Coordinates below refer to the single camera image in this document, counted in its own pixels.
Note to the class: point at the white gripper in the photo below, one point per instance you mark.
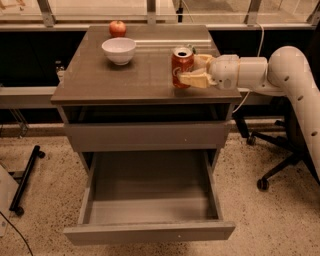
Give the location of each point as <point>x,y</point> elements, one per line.
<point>224,70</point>

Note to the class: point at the red coke can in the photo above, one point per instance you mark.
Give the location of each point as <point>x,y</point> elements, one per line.
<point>182,60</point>

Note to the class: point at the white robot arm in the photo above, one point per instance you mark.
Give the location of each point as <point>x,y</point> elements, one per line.
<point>257,74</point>

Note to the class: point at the closed grey top drawer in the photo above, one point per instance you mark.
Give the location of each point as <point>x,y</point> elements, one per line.
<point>146,137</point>

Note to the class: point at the grey drawer cabinet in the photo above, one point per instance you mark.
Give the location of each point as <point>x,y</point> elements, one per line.
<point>96,91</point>

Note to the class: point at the open grey middle drawer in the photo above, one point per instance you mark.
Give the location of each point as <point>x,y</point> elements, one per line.
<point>150,196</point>

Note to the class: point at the white ceramic bowl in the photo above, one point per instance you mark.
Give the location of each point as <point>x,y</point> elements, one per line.
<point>119,50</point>

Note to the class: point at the red apple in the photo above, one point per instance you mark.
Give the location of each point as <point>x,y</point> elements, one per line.
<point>117,29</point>

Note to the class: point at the black office chair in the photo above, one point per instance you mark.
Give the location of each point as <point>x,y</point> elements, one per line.
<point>280,146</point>

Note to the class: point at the black wheeled stand base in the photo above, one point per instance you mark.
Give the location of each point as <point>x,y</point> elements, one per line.
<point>23,180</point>

